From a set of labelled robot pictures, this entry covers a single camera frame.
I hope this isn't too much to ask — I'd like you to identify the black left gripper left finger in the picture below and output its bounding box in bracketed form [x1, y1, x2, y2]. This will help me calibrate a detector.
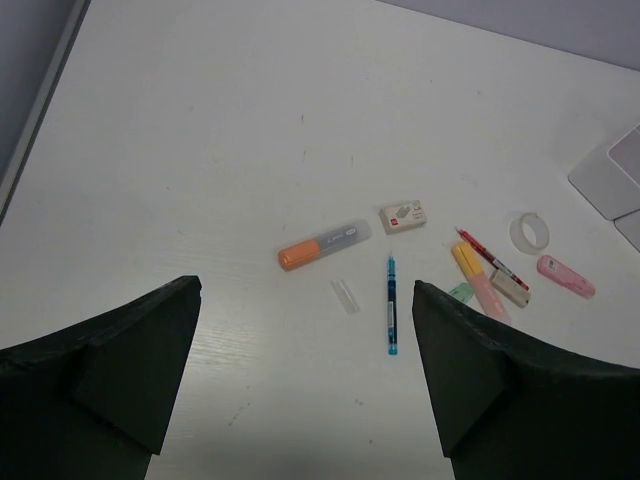
[1, 276, 202, 479]

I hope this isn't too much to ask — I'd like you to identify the white storage container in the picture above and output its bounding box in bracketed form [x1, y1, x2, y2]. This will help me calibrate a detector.
[568, 125, 639, 220]
[614, 210, 640, 251]

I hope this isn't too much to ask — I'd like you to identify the clear adhesive tape roll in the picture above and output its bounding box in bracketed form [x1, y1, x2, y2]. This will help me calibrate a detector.
[509, 212, 550, 255]

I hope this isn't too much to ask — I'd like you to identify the white eraser in sleeve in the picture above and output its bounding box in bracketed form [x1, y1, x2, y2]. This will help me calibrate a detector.
[490, 270, 531, 309]

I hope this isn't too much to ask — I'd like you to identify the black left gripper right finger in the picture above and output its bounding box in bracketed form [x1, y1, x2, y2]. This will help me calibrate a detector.
[412, 281, 639, 479]

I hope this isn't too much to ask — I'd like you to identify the blue gel pen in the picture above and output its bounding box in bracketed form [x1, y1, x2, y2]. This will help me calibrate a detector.
[387, 253, 398, 356]

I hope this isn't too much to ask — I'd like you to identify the white staples box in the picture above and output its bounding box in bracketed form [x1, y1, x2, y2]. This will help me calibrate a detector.
[379, 200, 427, 235]

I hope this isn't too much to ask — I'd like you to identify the yellow pink highlighter marker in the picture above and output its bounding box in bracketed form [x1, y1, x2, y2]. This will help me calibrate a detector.
[451, 242, 511, 324]

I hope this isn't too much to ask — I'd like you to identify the white right storage container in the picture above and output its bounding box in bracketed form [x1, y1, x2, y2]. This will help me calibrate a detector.
[614, 210, 640, 251]

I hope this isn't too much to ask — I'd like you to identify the white left storage container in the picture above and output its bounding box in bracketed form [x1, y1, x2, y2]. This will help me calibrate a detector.
[568, 125, 639, 220]

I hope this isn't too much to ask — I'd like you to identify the clear plastic pen cap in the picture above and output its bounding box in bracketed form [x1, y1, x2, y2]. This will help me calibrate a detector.
[331, 279, 360, 315]

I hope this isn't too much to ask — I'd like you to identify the orange grey highlighter marker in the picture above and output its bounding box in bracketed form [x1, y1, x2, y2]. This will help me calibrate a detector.
[277, 219, 372, 271]

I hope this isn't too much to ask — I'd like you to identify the pink correction tape dispenser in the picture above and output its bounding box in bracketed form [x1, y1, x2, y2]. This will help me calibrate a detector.
[536, 255, 596, 299]

